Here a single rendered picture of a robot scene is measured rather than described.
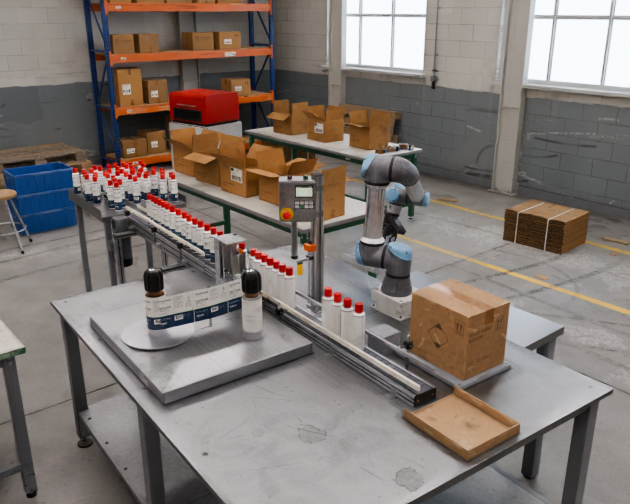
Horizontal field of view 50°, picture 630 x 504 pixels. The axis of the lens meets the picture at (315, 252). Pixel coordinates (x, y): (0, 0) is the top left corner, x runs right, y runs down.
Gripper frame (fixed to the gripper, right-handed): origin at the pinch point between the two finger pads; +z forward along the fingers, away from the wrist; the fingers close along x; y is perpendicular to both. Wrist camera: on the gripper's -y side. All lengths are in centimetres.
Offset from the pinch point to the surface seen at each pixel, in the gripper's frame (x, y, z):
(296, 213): 70, -8, -14
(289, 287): 67, -11, 20
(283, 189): 78, -5, -23
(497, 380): 29, -103, 26
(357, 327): 67, -60, 21
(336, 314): 68, -47, 20
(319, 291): 50, -12, 21
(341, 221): -62, 109, 4
